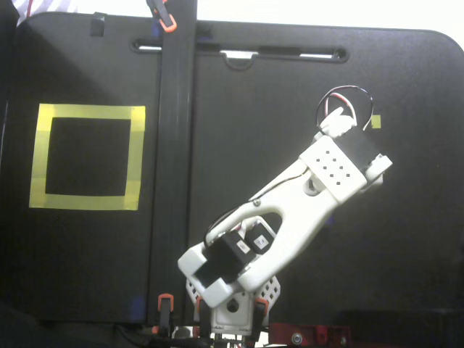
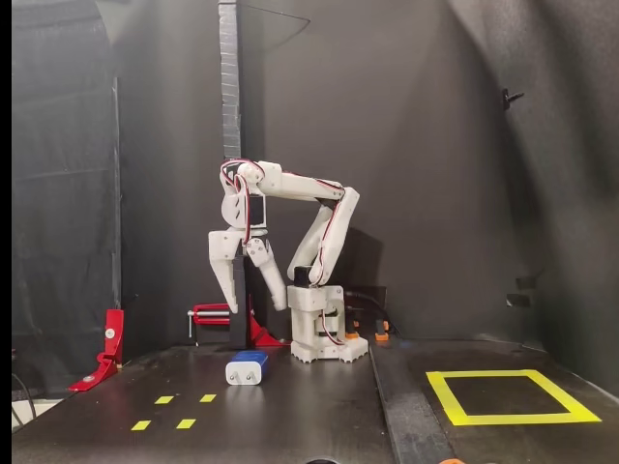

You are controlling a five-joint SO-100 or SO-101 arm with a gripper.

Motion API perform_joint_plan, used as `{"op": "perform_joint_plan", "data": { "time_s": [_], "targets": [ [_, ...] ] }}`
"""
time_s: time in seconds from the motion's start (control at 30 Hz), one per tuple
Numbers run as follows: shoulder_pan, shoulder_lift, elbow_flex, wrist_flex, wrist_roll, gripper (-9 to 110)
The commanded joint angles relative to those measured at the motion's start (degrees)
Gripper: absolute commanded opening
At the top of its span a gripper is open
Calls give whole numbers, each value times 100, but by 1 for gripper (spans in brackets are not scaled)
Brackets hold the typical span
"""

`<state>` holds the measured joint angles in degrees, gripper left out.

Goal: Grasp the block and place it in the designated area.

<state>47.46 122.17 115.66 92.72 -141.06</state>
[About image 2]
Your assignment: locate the red white servo cable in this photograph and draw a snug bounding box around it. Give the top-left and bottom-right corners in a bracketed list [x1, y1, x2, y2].
[220, 161, 253, 246]

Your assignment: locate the black clip on cloth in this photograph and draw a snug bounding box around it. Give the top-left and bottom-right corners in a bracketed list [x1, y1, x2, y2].
[500, 87, 525, 110]

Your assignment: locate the black foam wrapped post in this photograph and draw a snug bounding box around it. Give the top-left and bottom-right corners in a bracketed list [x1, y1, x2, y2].
[217, 0, 249, 350]

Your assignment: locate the long black flat strip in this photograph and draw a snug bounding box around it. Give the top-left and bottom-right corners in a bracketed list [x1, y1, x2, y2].
[368, 337, 458, 464]

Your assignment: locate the red screw clamp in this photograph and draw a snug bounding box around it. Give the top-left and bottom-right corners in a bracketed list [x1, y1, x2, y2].
[187, 303, 231, 339]

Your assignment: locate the red folding metal bracket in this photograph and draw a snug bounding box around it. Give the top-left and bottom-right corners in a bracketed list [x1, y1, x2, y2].
[68, 308, 125, 393]

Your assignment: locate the red angle bracket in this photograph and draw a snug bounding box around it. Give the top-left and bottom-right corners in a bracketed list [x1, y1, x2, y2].
[247, 292, 293, 348]

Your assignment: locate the black power cable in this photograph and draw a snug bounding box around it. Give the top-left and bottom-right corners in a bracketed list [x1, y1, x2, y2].
[345, 288, 388, 310]

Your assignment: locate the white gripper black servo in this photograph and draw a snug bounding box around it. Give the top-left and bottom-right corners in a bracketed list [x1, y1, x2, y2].
[207, 228, 287, 314]

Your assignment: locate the yellow tape square outline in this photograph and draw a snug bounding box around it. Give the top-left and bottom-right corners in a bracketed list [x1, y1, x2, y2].
[425, 369, 603, 427]

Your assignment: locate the blue white charger block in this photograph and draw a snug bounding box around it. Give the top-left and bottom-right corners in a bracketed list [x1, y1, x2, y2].
[224, 351, 270, 387]

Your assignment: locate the black backdrop cloth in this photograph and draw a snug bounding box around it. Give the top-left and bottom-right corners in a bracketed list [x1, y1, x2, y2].
[113, 0, 619, 402]

